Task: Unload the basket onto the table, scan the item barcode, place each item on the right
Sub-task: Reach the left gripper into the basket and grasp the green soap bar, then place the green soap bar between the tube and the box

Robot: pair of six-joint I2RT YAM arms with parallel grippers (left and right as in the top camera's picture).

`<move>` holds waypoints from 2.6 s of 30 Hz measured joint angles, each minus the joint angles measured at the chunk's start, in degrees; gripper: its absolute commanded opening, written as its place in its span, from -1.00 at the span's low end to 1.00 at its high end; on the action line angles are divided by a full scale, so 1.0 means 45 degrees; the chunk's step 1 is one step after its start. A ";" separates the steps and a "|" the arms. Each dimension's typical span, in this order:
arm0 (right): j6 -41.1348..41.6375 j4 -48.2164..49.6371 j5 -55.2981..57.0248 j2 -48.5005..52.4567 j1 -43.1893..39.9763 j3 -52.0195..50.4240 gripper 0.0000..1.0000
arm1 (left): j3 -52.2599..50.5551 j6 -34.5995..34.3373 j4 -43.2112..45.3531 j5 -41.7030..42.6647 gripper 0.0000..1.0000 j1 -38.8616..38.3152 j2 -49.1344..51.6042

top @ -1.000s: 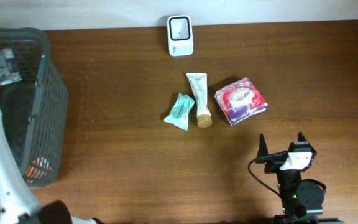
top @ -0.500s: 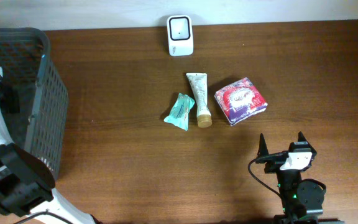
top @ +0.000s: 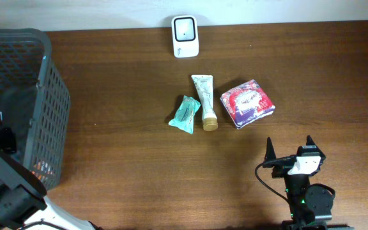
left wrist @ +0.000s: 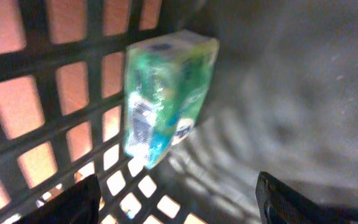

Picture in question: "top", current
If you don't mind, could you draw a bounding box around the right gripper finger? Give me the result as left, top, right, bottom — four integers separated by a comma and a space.
306, 135, 316, 146
264, 137, 277, 163

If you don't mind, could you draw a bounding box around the pink floral pad package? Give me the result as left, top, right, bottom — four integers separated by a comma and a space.
220, 79, 275, 129

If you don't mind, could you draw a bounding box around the teal wipes packet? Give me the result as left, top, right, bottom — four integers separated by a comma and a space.
168, 95, 201, 135

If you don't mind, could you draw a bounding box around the white tube gold cap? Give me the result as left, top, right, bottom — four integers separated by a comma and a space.
191, 75, 218, 132

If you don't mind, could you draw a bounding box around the orange white packet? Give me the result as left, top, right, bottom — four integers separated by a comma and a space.
31, 160, 56, 181

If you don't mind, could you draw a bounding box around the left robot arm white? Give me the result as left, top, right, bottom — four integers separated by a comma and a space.
0, 115, 98, 230

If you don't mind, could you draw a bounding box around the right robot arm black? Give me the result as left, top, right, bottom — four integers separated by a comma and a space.
254, 136, 352, 230

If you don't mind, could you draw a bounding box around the white barcode scanner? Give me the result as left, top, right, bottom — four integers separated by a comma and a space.
171, 15, 199, 58

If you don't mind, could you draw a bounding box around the grey plastic mesh basket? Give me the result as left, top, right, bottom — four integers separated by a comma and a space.
0, 29, 71, 190

